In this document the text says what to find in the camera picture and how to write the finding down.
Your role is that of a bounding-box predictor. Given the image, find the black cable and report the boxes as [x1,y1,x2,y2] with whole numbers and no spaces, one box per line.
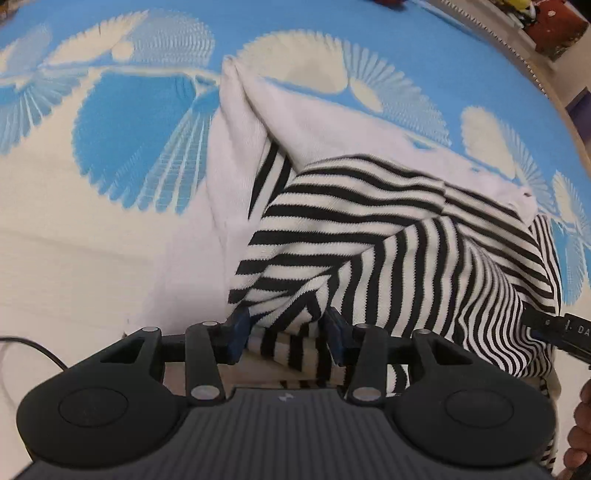
[0,336,70,372]

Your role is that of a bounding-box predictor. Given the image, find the wooden bed frame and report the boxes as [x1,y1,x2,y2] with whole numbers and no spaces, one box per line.
[430,1,590,171]

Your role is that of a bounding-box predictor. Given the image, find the purple box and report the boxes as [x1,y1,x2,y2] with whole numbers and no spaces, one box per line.
[566,87,591,124]

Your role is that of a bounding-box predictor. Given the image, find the yellow plush toys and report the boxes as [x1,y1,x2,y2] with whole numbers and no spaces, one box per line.
[492,0,537,21]

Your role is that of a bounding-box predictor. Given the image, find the blue white patterned bedsheet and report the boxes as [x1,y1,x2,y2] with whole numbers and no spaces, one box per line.
[1,1,590,384]

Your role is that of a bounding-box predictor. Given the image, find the person's right hand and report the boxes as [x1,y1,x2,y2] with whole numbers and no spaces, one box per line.
[558,381,591,480]

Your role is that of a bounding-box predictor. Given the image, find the striped white hooded sweater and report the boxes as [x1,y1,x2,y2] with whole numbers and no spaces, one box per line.
[206,57,562,479]

